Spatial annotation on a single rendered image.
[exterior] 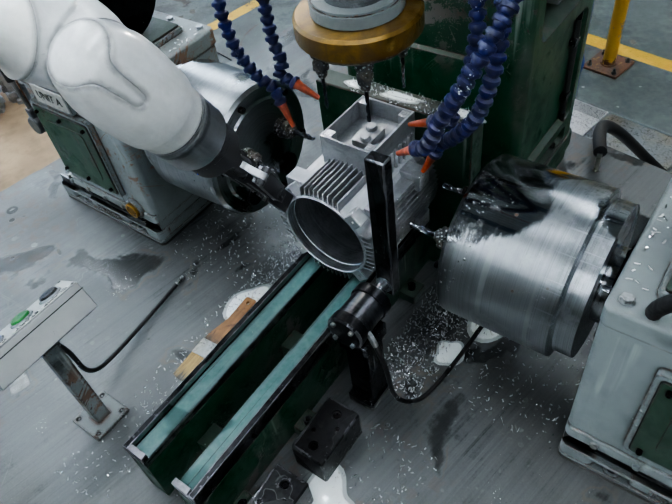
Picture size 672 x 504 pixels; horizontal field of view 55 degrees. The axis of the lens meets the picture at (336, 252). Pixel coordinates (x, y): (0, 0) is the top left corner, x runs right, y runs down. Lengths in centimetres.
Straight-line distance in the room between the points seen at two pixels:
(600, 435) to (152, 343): 78
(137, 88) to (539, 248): 50
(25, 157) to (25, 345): 216
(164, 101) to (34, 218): 97
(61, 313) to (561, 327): 69
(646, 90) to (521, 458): 239
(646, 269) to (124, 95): 60
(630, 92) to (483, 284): 240
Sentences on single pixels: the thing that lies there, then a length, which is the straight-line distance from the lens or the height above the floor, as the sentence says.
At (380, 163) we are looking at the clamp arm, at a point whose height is 125.
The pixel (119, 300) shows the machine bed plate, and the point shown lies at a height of 80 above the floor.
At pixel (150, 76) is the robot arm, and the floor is 142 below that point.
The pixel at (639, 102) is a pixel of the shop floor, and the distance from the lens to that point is 315.
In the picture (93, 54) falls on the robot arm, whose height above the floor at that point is 146.
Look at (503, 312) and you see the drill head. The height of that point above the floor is 105.
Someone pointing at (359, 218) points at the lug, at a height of 108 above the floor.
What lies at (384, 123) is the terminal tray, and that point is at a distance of 107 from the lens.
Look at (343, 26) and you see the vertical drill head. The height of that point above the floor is 134.
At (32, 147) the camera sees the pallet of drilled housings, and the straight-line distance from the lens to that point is 315.
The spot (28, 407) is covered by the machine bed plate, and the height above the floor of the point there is 80.
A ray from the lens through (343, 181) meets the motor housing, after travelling 98.
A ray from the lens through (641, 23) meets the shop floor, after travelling 372.
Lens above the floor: 175
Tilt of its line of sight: 47 degrees down
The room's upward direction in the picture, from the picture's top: 10 degrees counter-clockwise
